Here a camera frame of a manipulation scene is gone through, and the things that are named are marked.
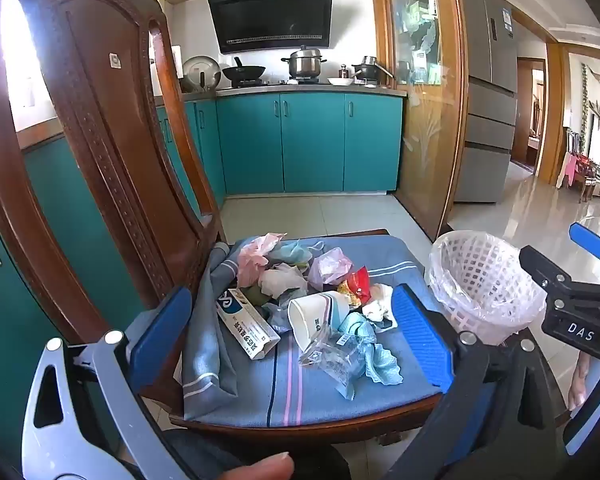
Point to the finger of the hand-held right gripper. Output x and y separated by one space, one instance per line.
587 239
545 267

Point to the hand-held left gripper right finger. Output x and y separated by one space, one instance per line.
420 340

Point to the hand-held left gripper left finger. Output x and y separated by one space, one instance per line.
160 330

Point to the ruffled blue face mask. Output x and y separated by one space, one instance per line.
380 365

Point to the white tissue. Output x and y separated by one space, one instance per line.
377 307

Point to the white plastic waste basket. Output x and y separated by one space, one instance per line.
485 270

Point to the red snack wrapper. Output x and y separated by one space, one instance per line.
360 280

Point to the white toothpaste box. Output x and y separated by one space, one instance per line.
245 330

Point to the clear plastic wrapper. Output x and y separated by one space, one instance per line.
330 360

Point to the striped white paper cup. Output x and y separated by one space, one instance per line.
310 317

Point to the purple plastic bag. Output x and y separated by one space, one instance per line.
330 270

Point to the pink plastic bag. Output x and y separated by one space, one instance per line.
255 260

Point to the pale plastic bag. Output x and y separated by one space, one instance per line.
280 280

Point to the light blue face mask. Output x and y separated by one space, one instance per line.
292 252

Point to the person's right hand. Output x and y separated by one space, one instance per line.
578 385

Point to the person's left hand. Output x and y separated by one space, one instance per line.
260 467

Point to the clothes drying rack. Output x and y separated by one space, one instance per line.
577 167

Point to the blue striped cloth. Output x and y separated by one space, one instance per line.
260 390

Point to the person's dark clothing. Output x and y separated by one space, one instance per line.
230 445

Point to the grey refrigerator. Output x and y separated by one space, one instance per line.
485 110

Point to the wood framed glass door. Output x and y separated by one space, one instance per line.
425 135

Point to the teal kitchen base cabinets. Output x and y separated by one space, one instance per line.
310 145

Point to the carved wooden chair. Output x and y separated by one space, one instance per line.
105 110

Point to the round steel pan lid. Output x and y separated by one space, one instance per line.
200 74

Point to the small black pot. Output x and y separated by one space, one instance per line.
370 71

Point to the black wok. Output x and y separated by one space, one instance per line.
242 72

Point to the stainless steel pot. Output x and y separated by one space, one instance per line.
304 62

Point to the black range hood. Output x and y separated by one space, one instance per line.
270 15

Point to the wooden doorway frame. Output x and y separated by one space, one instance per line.
555 110

